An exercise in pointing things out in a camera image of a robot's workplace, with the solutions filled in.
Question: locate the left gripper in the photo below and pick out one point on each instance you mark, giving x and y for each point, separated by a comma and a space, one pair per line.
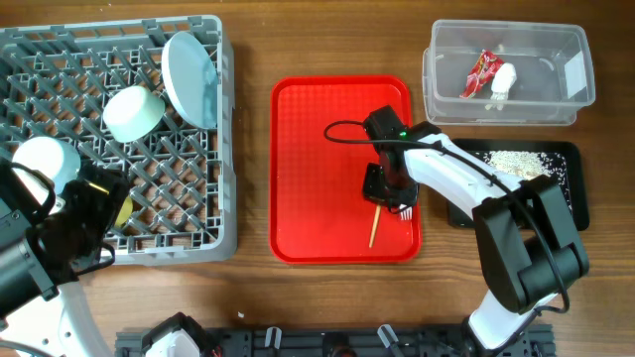
80, 192

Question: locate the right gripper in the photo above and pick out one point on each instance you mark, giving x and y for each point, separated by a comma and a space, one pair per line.
372, 192

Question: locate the wooden chopstick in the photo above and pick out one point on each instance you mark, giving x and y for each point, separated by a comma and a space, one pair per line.
375, 224

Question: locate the white plastic fork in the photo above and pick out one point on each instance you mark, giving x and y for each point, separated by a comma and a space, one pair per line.
407, 213

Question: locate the yellow plastic cup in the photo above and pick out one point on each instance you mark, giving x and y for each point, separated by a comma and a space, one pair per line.
125, 212

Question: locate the small light green saucer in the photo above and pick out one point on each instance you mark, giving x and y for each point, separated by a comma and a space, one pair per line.
57, 160

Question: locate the pile of rice waste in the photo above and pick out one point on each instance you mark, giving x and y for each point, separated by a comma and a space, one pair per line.
529, 165

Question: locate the light green bowl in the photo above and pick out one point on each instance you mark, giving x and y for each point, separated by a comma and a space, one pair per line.
133, 113

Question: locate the red sauce packet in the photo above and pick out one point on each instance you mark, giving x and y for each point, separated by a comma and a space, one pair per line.
482, 72

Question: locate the white napkin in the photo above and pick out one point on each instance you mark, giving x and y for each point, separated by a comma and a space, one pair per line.
504, 79

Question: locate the large light blue plate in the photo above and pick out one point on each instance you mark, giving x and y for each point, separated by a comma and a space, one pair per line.
191, 80

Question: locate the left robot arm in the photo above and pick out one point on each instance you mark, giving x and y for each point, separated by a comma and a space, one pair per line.
40, 315

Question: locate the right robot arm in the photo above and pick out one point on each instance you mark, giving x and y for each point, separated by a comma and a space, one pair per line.
529, 247

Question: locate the grey dishwasher rack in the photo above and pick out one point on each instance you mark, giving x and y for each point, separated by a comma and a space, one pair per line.
56, 81

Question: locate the red plastic tray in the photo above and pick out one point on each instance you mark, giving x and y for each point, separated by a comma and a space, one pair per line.
318, 160

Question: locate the black plastic tray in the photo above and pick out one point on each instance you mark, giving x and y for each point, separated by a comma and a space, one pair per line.
479, 147

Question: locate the clear plastic bin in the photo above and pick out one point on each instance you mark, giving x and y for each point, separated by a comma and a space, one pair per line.
554, 73

